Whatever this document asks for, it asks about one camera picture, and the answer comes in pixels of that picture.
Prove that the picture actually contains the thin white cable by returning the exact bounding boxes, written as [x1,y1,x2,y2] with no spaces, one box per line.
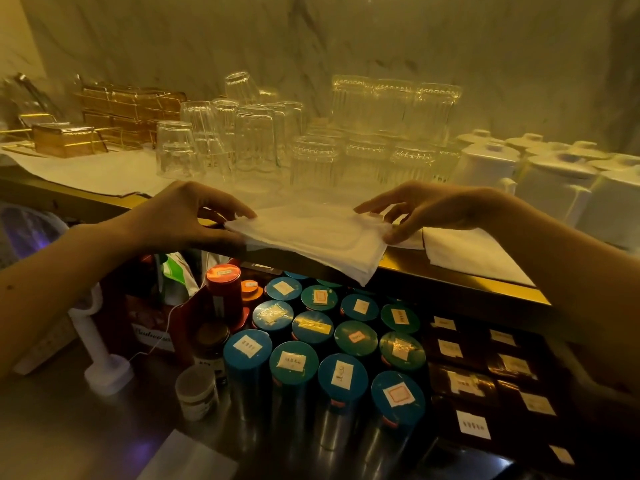
[129,301,182,364]

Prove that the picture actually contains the round fan with purple glow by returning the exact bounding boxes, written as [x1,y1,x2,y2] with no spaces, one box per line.
[0,202,70,271]

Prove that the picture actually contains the large white shelf liner cloth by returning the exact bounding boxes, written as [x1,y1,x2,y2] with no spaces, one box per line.
[0,146,173,198]

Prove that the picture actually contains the dark jar with brown lid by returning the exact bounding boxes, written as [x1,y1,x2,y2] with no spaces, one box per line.
[193,322,231,386]

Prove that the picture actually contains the person's left hand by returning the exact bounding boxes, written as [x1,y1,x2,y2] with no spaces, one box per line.
[120,181,258,255]

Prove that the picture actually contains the white flat cloth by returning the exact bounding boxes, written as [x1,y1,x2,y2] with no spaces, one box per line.
[395,226,536,287]

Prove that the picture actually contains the white power strip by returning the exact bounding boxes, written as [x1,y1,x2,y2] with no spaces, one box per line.
[12,315,79,377]

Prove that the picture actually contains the small orange-lidded jar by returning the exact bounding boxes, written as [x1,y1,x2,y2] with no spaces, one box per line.
[240,279,265,306]

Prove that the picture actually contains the group of smooth clear glasses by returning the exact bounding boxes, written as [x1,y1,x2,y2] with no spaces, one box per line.
[154,71,307,184]

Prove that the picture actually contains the gold box-shaped holder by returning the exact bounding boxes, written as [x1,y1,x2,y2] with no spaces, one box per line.
[32,122,109,159]

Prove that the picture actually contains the person's right hand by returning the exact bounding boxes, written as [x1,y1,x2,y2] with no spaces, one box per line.
[353,180,497,246]

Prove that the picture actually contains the group of blue-green lidded tins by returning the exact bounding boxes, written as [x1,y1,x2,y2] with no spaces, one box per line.
[222,270,428,450]

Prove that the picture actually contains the white handheld fan on stand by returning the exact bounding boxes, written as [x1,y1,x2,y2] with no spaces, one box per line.
[67,284,135,397]

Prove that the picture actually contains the small white cup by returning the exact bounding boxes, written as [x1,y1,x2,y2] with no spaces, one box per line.
[174,364,220,422]

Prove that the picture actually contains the group of dark labelled boxes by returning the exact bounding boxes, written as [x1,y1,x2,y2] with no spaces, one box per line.
[421,310,583,470]

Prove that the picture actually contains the white cloth napkin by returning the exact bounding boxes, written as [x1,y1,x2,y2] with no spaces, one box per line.
[223,202,397,287]

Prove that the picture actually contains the stack of gold wire holders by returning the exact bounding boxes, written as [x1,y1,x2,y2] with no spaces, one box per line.
[74,74,189,148]

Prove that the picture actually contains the white paper sheet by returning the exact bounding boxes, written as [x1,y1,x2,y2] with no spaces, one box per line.
[136,428,239,480]

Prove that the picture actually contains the group of ribbed clear glasses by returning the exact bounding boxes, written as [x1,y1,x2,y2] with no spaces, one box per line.
[289,74,464,191]

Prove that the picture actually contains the person's left forearm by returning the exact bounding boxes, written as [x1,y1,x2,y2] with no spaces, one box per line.
[0,216,132,379]

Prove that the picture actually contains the gold wire rack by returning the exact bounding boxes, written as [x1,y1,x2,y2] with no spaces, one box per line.
[0,112,59,146]

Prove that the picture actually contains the person's right forearm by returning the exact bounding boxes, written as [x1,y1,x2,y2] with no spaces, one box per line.
[486,187,640,398]

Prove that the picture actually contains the red cardboard box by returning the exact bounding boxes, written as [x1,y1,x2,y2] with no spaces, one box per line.
[124,287,212,366]

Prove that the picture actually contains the red jar with orange lid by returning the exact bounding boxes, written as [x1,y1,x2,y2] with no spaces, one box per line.
[205,264,245,326]

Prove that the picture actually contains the green and white packet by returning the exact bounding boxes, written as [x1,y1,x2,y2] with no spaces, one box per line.
[159,252,202,301]

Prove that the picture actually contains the group of white ceramic teapots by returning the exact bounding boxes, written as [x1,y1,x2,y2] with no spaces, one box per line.
[446,128,640,251]

